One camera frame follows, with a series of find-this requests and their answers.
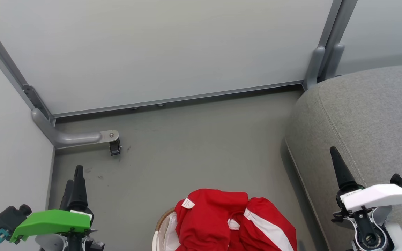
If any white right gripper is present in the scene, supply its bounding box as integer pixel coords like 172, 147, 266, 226
329, 146, 402, 223

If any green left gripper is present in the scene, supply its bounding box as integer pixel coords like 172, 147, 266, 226
10, 165, 104, 251

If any red and white garment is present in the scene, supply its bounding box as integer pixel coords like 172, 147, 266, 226
175, 188, 297, 251

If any grey fabric sofa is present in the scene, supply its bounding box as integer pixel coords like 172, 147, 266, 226
285, 62, 402, 251

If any grey metal partition leg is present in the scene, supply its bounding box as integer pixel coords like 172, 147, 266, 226
31, 108, 119, 149

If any black caster wheel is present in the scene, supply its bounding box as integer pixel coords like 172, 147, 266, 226
109, 139, 122, 156

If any white laundry basket brown rim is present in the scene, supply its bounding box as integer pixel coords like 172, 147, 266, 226
152, 207, 178, 251

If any white basket liner bag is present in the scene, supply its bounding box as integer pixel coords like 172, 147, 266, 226
161, 213, 180, 251

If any grey partition post with feet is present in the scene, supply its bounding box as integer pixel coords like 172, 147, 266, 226
302, 0, 358, 92

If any grey partition bottom rail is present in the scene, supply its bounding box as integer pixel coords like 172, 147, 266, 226
52, 81, 305, 118

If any grey partition corner frame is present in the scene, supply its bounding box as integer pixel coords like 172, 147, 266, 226
0, 8, 55, 124

